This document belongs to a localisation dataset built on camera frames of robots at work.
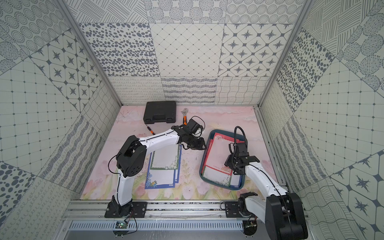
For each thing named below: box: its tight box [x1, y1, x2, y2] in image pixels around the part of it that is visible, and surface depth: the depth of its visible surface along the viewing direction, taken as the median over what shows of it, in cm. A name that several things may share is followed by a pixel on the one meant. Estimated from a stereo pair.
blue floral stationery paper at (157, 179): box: [145, 152, 176, 190], surface depth 86 cm
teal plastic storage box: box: [199, 129, 247, 191], surface depth 90 cm
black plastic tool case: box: [143, 101, 177, 124], surface depth 110 cm
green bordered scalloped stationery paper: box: [203, 165, 232, 187], surface depth 86 cm
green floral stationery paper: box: [150, 143, 180, 170], surface depth 92 cm
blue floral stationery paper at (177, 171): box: [175, 144, 183, 184], surface depth 90 cm
